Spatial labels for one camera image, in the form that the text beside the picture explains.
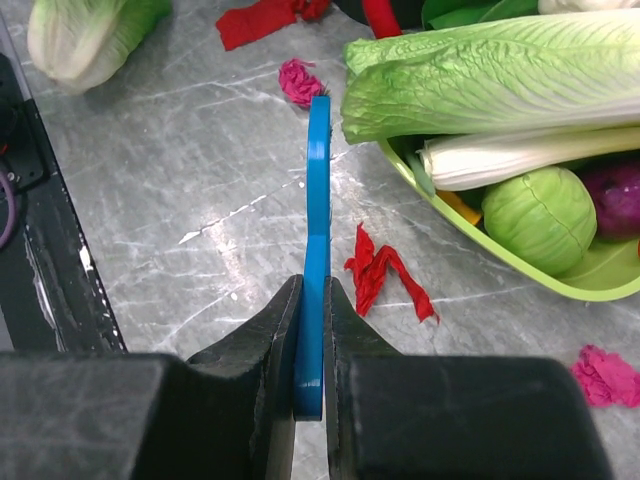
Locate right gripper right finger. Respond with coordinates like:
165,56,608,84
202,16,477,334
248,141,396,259
323,276,400,479

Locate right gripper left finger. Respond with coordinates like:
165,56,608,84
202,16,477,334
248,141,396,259
188,275,303,479

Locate blue hand brush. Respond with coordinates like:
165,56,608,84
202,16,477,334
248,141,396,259
293,95,331,421

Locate red paper scrap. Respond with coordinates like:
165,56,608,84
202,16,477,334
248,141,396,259
215,0,331,51
344,222,441,323

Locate pink paper scrap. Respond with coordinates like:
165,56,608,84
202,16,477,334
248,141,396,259
278,58,327,109
570,345,639,408

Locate white leek stalk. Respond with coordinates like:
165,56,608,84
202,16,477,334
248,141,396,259
405,126,639,196

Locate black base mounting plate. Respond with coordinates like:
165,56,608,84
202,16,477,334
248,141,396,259
1,55,126,353

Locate round green cabbage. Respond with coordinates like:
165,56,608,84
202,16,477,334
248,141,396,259
482,167,597,276

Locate green plastic basket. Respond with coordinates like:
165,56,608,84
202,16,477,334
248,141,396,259
377,134,640,303

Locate purple cabbage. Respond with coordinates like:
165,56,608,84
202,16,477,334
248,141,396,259
579,160,639,241

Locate red chili pepper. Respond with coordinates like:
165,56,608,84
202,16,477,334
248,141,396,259
362,0,402,39

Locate green spinach leaves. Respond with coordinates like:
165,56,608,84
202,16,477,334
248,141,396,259
421,0,538,30

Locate long green romaine lettuce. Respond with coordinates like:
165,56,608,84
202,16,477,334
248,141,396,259
341,9,639,144

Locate green cabbage on table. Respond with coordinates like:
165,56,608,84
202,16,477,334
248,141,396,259
27,0,172,94

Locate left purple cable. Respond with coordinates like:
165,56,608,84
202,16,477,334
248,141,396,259
0,172,22,249

